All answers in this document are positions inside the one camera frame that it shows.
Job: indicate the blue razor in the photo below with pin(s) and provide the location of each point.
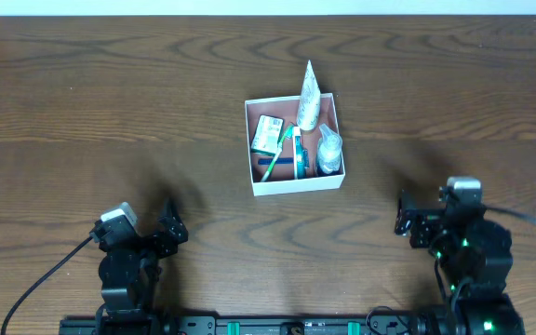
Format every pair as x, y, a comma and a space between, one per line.
278, 161

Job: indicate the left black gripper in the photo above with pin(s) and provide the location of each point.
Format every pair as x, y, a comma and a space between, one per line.
167, 235

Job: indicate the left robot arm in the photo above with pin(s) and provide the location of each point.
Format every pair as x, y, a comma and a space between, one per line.
129, 271

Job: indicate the green white toothbrush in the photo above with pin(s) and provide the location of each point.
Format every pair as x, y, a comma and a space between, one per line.
287, 134

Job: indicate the green white soap box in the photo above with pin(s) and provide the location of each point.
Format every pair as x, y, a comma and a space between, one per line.
267, 135

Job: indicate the red green toothpaste tube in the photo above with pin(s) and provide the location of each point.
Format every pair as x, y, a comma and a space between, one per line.
299, 155

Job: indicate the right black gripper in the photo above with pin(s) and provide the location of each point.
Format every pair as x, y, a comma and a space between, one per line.
417, 224

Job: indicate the white lotion tube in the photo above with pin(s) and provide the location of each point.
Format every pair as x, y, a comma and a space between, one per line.
310, 101

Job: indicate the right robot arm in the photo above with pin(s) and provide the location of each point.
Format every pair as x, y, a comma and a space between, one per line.
472, 261

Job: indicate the clear pump bottle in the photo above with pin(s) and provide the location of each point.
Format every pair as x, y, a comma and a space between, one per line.
329, 152

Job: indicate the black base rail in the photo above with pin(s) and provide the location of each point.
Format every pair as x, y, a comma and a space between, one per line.
384, 324

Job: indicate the white box with brown interior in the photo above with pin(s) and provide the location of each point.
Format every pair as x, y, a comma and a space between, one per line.
281, 180

